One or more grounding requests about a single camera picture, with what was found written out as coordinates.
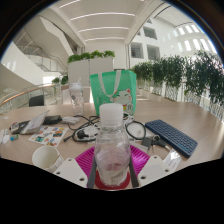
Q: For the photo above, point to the black flat pad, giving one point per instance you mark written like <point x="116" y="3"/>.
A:
<point x="16" y="127"/>

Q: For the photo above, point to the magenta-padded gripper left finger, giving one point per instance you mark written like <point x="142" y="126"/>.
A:
<point x="70" y="170"/>

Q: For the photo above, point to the glass railing with wooden handrail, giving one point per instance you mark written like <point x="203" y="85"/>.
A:
<point x="23" y="92"/>

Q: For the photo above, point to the white wrapped packet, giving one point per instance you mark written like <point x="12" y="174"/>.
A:
<point x="173" y="160"/>

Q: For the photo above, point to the dark blue keyboard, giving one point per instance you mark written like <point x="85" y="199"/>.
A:
<point x="171" y="136"/>

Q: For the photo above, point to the black chair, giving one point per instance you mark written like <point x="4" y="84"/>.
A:
<point x="36" y="100"/>

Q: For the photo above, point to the flat round red coaster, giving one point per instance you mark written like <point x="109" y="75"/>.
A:
<point x="98" y="183"/>

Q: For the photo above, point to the black charger block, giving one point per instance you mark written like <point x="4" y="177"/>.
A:
<point x="52" y="119"/>

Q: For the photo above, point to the wooden planter with plants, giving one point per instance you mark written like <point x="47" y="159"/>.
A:
<point x="60" y="80"/>

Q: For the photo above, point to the colourful sticker sheet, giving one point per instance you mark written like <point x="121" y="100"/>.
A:
<point x="49" y="135"/>

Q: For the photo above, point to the white cabinet topped with plants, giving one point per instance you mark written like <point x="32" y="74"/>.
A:
<point x="81" y="68"/>

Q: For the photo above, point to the ceiling light strips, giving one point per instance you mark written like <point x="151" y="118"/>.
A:
<point x="103" y="14"/>

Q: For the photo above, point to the black key fob with keys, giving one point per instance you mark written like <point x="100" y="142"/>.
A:
<point x="155" y="141"/>

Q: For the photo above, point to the white grid-pattern mug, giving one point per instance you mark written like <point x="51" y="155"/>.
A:
<point x="46" y="158"/>

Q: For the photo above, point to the small white flat packet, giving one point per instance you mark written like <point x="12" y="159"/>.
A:
<point x="71" y="120"/>

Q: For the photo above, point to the clear white-capped water bottle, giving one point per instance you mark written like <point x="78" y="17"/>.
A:
<point x="111" y="156"/>

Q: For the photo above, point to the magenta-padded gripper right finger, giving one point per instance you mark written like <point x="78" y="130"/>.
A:
<point x="153" y="169"/>

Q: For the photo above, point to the row of green hedge plants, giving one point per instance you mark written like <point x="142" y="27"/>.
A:
<point x="180" y="75"/>

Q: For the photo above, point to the green tote bag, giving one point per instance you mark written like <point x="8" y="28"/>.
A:
<point x="115" y="91"/>

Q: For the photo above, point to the small teal tube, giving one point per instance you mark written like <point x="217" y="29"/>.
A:
<point x="14" y="137"/>

